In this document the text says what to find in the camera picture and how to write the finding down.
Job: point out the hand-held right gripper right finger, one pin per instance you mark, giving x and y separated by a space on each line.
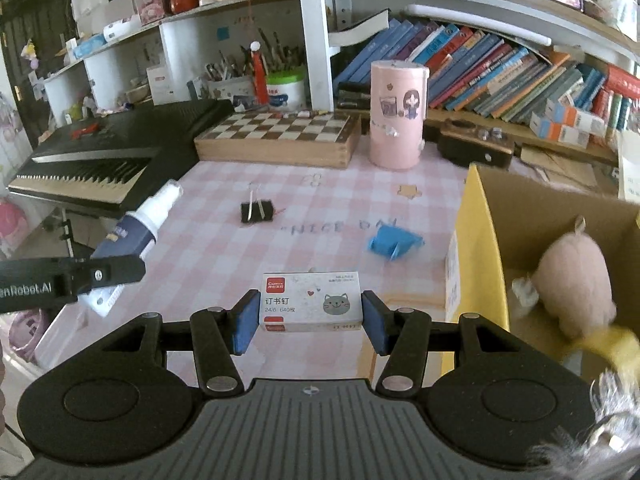
375 320

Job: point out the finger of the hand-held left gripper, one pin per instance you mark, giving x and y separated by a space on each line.
110 272

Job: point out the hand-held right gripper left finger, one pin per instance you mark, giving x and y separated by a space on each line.
246 320

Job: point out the blue white spray bottle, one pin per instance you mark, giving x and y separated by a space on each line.
135 227

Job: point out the white staples box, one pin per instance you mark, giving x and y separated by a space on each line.
310 300

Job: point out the pink plush toy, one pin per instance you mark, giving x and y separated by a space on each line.
575 280

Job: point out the cardboard box with yellow edges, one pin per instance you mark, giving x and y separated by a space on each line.
550 210

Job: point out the pink checked desktop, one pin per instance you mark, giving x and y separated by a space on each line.
325 195

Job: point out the black keyboard stand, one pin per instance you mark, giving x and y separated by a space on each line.
67 232

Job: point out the black binder clip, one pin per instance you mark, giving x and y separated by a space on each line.
257 211

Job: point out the black electronic keyboard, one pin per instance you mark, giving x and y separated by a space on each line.
125 145

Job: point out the small red toy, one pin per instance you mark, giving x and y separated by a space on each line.
85 130

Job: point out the pink cylindrical canister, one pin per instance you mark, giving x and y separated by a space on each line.
395 130

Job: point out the wooden chessboard box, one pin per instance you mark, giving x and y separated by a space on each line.
280 130

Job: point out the white box with red label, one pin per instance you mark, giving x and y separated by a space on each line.
159 85

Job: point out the black wooden box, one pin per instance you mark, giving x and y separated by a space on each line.
475 142

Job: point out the blue tissue pack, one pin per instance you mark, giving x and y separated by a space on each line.
90 46

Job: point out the holder full of pencils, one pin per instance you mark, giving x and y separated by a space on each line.
230 77

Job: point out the white jar with green lid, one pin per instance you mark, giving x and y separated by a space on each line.
286 91

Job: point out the yellow soft toy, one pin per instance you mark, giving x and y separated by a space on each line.
615 345

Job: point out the white tissue pack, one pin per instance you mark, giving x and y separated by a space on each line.
121 30

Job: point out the brown cardboard sheet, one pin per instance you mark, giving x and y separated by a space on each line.
560 162

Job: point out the red tassel ornament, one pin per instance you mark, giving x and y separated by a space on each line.
259 75

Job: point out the grey fluffy toy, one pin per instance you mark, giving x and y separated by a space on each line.
610 425

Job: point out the orange white carton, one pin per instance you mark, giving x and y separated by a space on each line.
557 132
577 117

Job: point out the pink printed box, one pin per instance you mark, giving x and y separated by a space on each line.
150 9

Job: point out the long row of leaning books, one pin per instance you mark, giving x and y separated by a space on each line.
475 70

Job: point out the white paper stack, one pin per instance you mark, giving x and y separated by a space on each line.
630 165

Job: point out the white wooden bookshelf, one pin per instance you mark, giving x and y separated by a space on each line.
315 20

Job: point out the white light bar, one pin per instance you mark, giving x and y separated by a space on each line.
475 22

